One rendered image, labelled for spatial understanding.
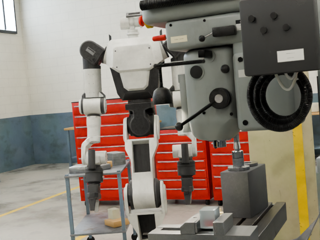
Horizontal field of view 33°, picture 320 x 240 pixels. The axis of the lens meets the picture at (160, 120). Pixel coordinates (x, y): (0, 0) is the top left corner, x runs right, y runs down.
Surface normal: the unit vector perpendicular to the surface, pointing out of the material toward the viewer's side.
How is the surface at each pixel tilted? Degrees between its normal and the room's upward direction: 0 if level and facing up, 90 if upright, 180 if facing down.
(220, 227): 90
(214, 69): 90
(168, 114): 90
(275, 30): 90
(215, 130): 118
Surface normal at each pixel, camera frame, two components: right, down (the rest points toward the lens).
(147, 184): -0.10, -0.35
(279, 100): -0.39, 0.08
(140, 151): -0.08, -0.11
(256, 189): 0.87, -0.05
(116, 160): 0.51, 0.00
